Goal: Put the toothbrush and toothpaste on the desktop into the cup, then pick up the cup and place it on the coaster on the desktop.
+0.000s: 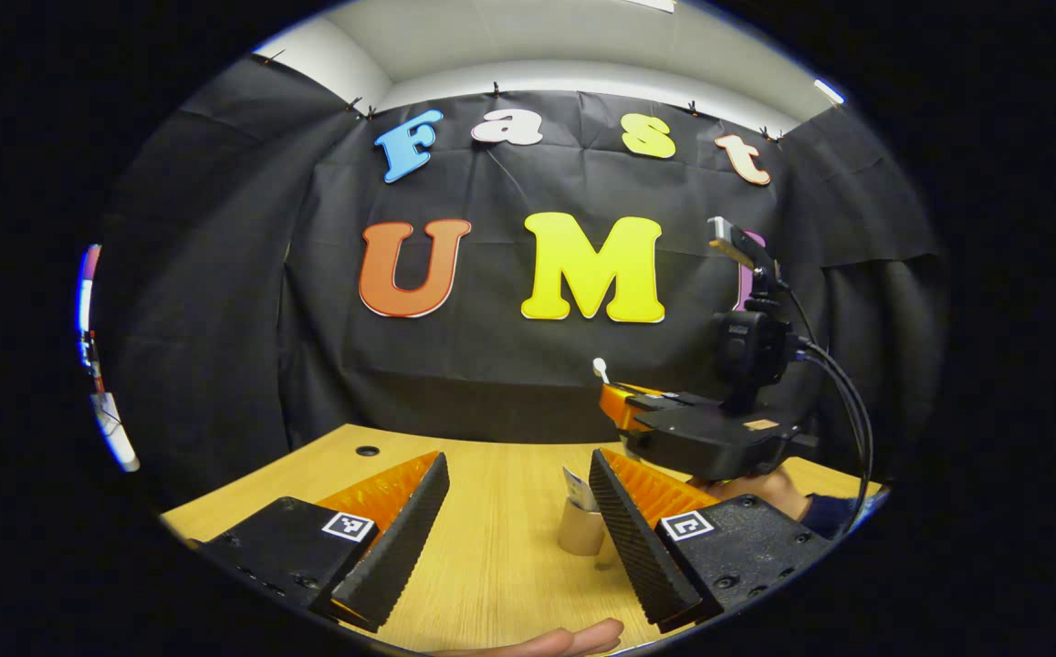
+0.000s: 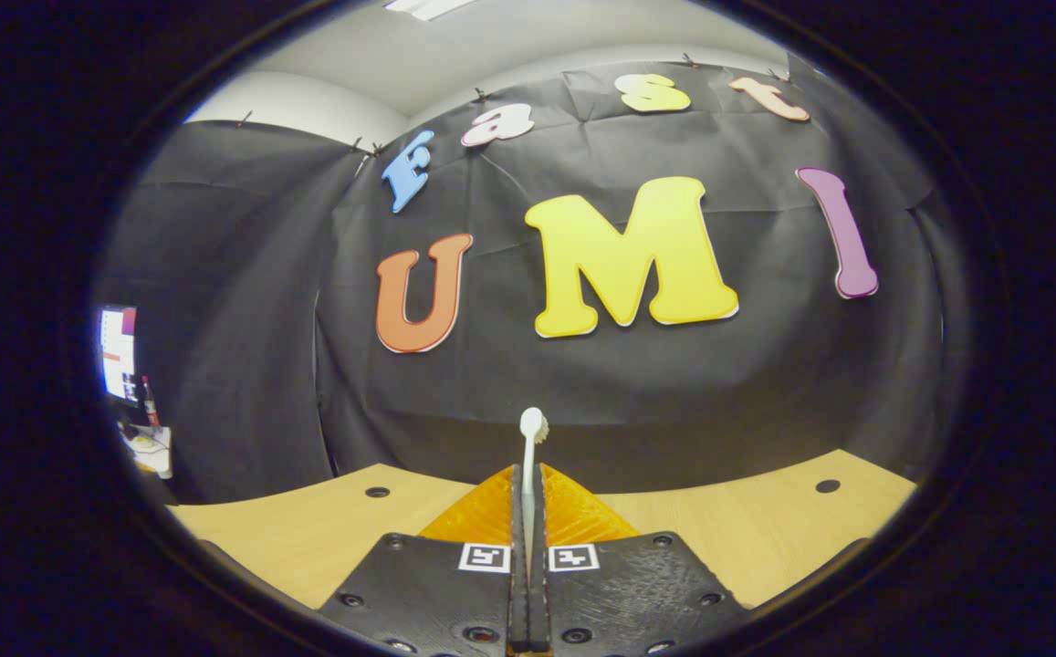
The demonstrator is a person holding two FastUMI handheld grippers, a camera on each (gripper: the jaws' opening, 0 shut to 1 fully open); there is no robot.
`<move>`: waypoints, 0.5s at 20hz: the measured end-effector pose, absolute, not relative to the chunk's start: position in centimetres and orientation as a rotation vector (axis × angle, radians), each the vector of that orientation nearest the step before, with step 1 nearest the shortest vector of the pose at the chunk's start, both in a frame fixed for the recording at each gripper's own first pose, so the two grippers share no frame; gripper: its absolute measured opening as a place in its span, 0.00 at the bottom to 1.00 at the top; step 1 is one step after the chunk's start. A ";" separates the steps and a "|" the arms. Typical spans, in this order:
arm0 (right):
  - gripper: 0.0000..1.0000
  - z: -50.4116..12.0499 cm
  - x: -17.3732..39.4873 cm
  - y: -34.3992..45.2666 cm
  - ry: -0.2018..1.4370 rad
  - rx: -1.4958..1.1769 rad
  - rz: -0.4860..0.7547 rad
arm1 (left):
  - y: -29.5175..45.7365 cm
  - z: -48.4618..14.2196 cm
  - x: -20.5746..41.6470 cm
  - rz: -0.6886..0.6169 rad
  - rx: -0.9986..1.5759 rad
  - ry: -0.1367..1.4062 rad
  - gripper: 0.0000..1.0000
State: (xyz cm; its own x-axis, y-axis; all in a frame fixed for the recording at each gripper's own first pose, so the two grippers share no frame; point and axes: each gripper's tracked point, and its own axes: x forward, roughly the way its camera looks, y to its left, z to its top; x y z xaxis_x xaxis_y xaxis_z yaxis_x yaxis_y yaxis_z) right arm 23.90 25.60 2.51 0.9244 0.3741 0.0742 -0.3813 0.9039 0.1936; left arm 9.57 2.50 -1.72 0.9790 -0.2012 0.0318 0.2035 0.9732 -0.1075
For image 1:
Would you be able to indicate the beige cup with red inside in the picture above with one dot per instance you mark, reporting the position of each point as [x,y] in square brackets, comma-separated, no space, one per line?
[578,531]

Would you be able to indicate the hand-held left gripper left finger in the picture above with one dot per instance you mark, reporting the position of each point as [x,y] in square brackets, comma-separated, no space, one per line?
[400,538]

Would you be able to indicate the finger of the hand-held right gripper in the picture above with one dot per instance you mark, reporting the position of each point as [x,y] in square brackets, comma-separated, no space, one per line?
[687,401]
[619,401]

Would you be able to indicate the white green toothpaste tube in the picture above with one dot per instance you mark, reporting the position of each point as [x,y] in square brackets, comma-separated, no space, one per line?
[578,488]

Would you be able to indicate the wooden desktop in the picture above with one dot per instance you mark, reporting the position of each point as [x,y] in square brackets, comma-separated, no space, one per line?
[500,511]

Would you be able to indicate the ceiling light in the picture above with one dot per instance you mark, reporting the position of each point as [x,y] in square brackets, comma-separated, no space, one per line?
[827,91]
[655,4]

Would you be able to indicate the black backdrop cloth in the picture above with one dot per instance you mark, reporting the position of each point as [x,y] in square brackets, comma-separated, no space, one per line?
[217,274]

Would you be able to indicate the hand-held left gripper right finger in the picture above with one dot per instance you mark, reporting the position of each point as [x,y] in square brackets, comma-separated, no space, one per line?
[632,547]

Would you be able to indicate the white toothbrush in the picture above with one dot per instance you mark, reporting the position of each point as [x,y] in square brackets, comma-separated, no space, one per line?
[599,367]

